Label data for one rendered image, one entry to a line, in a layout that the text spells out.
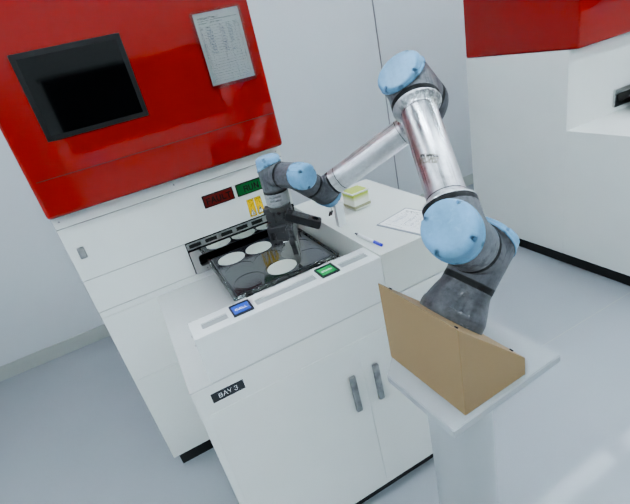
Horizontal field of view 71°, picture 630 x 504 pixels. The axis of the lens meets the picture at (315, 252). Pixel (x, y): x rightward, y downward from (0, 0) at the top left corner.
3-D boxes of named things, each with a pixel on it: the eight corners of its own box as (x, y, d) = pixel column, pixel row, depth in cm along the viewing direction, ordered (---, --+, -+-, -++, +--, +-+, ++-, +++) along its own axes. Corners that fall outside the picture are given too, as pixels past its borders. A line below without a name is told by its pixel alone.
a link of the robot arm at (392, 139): (451, 92, 121) (318, 190, 144) (434, 69, 113) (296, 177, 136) (469, 121, 115) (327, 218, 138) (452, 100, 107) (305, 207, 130)
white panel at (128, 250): (101, 316, 160) (49, 215, 143) (299, 236, 186) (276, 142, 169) (101, 319, 158) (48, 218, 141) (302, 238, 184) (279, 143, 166)
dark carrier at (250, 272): (211, 260, 165) (210, 259, 165) (293, 228, 176) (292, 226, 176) (237, 297, 136) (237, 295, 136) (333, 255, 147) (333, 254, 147)
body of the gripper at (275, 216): (275, 236, 146) (265, 202, 141) (300, 232, 145) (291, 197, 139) (271, 246, 139) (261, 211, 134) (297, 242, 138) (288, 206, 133)
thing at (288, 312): (203, 364, 122) (186, 323, 116) (370, 286, 139) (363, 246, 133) (211, 383, 114) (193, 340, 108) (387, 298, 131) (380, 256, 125)
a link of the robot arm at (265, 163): (266, 160, 124) (247, 160, 130) (276, 196, 129) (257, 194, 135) (286, 151, 129) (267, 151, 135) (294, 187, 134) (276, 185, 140)
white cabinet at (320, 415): (222, 448, 200) (156, 298, 165) (396, 354, 231) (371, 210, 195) (273, 581, 146) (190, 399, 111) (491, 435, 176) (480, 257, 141)
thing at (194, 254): (196, 273, 169) (188, 251, 165) (298, 232, 183) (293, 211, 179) (197, 274, 168) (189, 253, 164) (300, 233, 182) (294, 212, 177)
